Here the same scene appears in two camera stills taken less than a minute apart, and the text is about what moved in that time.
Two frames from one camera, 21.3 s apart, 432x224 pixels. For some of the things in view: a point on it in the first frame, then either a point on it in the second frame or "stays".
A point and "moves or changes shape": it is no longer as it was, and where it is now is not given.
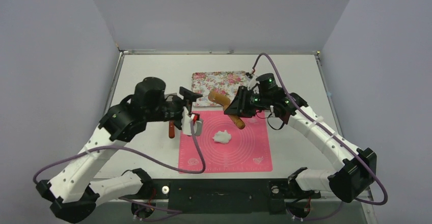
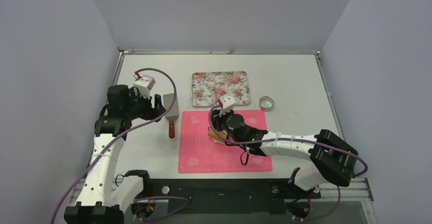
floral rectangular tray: (227, 82) stays
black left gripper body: (169, 110) → (140, 107)
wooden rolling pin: (224, 101) moves or changes shape
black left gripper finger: (188, 96) → (159, 109)
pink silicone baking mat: (248, 151) stays
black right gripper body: (241, 99) → (218, 117)
